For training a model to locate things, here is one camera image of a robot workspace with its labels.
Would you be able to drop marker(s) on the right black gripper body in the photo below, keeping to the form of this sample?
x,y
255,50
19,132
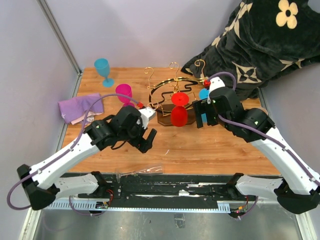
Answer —
x,y
207,107

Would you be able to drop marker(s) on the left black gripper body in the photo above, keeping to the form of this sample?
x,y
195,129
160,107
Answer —
x,y
136,139

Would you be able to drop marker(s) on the gold wire wine glass rack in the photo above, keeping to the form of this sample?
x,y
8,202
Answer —
x,y
159,97

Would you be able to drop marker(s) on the magenta wine glass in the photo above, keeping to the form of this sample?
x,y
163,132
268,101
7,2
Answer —
x,y
124,90

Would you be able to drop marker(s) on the purple cloth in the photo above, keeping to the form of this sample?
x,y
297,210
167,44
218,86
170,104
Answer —
x,y
73,110

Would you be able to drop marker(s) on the cyan wine glass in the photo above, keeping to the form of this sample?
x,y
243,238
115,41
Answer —
x,y
103,69
203,94

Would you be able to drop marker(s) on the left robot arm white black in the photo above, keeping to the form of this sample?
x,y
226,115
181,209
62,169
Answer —
x,y
44,183

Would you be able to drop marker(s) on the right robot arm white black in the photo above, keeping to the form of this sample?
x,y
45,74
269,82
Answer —
x,y
297,189

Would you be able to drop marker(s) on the red wine glass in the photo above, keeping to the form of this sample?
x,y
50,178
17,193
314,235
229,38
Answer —
x,y
179,114

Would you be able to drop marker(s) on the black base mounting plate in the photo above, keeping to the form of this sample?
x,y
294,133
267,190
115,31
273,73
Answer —
x,y
167,190

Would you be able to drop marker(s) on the black floral plush pillow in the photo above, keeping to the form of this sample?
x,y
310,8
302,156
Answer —
x,y
262,41

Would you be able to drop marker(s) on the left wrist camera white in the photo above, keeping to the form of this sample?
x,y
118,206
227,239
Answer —
x,y
146,115

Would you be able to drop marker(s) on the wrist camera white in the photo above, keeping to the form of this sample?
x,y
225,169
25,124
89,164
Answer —
x,y
146,115
213,84

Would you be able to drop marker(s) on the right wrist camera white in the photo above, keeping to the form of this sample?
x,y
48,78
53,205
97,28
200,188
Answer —
x,y
213,84

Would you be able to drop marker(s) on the slotted grey cable duct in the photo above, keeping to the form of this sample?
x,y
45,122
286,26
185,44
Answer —
x,y
93,205

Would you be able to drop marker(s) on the aluminium corner rail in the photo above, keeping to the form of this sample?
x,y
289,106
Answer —
x,y
44,6

